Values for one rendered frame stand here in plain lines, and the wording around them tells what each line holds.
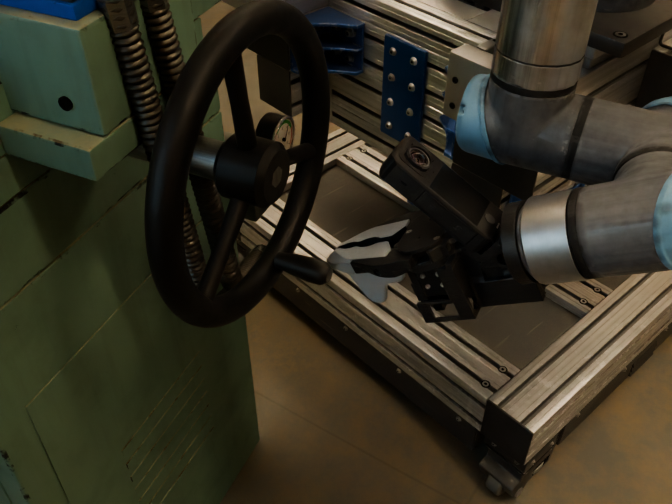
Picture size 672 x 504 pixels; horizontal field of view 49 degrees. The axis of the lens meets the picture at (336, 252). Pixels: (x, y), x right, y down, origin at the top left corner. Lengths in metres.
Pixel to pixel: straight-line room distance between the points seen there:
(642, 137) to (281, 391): 1.01
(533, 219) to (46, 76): 0.40
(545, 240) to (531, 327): 0.78
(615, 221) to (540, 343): 0.79
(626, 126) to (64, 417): 0.63
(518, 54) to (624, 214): 0.16
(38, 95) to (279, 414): 0.97
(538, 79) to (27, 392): 0.56
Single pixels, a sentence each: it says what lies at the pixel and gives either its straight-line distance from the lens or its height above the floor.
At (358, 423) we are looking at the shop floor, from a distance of 1.46.
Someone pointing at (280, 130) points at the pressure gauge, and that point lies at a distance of 0.96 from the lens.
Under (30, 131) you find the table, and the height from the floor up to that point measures 0.87.
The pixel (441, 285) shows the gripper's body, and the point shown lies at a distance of 0.67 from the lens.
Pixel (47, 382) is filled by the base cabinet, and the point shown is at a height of 0.59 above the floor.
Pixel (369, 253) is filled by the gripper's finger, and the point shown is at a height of 0.73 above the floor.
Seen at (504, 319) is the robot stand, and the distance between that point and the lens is 1.38.
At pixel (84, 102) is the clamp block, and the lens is 0.61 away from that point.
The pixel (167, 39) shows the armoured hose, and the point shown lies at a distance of 0.63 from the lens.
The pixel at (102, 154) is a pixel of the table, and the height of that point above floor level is 0.86.
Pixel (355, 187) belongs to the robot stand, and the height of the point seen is 0.21.
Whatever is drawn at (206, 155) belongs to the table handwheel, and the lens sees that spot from 0.66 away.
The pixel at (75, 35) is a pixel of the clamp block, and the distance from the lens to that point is 0.58.
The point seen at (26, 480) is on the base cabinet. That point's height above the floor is 0.50.
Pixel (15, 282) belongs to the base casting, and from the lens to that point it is 0.73.
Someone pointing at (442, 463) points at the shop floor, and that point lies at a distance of 1.42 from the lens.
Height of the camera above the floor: 1.19
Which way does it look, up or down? 41 degrees down
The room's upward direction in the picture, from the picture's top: straight up
